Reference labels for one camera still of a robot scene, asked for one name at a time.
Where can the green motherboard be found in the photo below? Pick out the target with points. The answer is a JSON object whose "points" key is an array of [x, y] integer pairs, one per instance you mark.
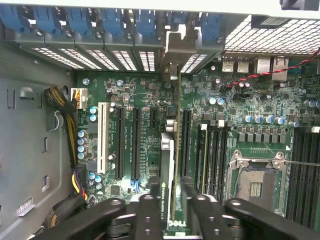
{"points": [[195, 90]]}

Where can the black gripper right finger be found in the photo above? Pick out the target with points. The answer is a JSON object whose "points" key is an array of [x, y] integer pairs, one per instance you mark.
{"points": [[205, 220]]}

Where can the white power connector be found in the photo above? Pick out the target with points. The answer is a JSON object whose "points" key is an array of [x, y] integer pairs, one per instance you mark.
{"points": [[81, 98]]}

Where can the blue card retainer strip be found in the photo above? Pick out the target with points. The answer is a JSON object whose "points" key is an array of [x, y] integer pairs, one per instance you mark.
{"points": [[45, 20]]}

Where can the silver square port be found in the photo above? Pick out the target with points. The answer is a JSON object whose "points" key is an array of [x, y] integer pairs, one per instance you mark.
{"points": [[263, 65]]}

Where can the open black PC case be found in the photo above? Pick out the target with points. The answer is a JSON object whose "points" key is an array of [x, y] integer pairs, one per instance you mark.
{"points": [[15, 65]]}

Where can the long black expansion slot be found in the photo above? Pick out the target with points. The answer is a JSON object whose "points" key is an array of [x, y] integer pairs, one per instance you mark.
{"points": [[120, 140], [186, 140], [136, 140]]}

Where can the CPU socket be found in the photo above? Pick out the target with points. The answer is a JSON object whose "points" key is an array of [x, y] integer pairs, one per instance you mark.
{"points": [[257, 185]]}

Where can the silver network port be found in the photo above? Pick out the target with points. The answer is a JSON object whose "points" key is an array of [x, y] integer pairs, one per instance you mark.
{"points": [[280, 68]]}

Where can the black power connector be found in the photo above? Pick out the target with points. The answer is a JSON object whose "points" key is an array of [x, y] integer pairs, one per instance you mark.
{"points": [[77, 172]]}

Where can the perforated metal slot blank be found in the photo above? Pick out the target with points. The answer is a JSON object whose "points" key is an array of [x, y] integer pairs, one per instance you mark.
{"points": [[80, 58], [147, 61], [102, 60], [57, 58], [124, 60], [193, 63]]}

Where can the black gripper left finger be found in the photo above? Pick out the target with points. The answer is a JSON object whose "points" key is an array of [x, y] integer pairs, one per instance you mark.
{"points": [[147, 220]]}

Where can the silver USB port block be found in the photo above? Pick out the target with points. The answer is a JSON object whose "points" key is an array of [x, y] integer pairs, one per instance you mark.
{"points": [[235, 65]]}

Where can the white expansion slot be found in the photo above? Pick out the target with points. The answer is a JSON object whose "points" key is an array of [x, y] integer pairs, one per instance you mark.
{"points": [[102, 137]]}

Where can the thin metal locking lever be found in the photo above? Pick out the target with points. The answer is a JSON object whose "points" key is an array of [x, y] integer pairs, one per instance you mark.
{"points": [[300, 163]]}

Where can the black RAM slot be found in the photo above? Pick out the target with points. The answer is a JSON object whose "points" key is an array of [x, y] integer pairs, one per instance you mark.
{"points": [[297, 175], [225, 160], [312, 175], [212, 160], [305, 175], [219, 160], [318, 175]]}

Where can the short black expansion slot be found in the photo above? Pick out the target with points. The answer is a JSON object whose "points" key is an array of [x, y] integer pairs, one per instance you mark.
{"points": [[153, 118]]}

